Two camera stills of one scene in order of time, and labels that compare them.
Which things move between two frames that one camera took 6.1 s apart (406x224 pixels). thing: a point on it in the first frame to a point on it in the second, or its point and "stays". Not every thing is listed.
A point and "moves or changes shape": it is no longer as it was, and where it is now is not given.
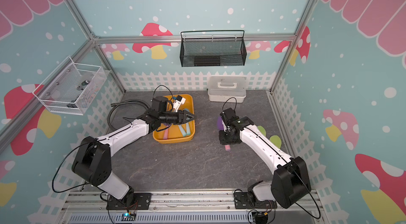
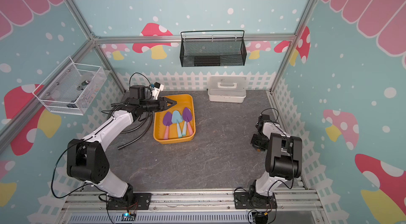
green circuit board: x=128 y=217 stays
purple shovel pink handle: x=221 y=127 moves or changes shape
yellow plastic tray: x=185 y=131 stays
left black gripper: x=181 y=115 to x=163 y=105
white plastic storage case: x=225 y=89 stays
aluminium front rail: x=90 y=202 stays
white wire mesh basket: x=71 y=88 stays
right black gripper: x=222 y=140 to x=254 y=141
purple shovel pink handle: x=165 y=133 stays
